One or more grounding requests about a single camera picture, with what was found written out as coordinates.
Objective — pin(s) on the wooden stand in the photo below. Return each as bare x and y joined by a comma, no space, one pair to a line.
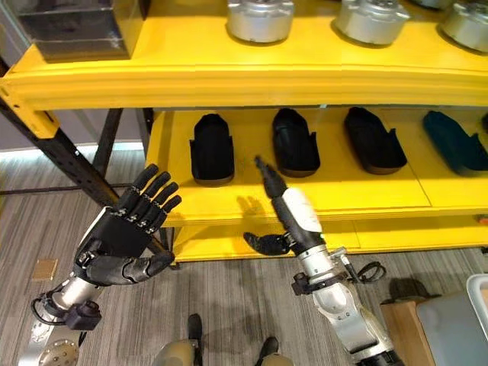
404,331

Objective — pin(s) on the robot leg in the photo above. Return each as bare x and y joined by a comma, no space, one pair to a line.
179,348
271,352

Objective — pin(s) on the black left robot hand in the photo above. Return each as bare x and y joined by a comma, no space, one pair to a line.
122,232

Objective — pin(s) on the silver round motor housing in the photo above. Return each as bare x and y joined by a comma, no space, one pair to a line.
466,24
371,21
261,19

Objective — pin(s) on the grey plastic box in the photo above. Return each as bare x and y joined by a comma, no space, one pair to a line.
455,328

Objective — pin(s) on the small brown cardboard square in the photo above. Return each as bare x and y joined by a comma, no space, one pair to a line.
45,269

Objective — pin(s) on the yellow metal shelf rack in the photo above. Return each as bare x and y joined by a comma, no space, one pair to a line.
267,126

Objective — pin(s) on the robot left leg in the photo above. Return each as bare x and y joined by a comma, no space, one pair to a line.
179,348

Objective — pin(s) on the dark grey box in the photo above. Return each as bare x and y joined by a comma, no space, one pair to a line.
72,28

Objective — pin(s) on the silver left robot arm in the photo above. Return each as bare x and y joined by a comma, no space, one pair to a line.
66,301

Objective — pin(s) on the black sole-shaped part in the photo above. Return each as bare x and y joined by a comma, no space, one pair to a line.
212,148
294,143
373,141

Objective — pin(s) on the robot right leg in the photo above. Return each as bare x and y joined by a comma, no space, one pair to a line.
271,352

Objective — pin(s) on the dark teal sole-shaped part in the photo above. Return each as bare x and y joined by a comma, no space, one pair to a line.
453,143

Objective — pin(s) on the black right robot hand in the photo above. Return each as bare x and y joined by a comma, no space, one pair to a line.
293,213

